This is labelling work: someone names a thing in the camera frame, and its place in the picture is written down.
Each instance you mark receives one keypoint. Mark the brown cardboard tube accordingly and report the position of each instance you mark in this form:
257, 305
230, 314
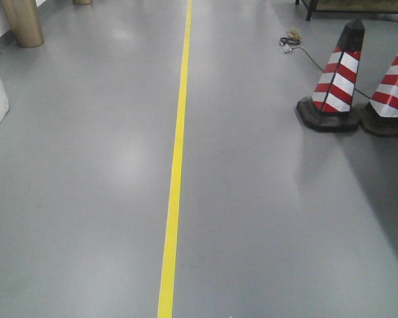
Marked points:
23, 18

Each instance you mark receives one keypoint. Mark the red white traffic cone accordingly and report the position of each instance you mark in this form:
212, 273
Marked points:
329, 108

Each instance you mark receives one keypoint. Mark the black metal bench frame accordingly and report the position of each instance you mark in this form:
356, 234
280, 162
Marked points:
347, 6

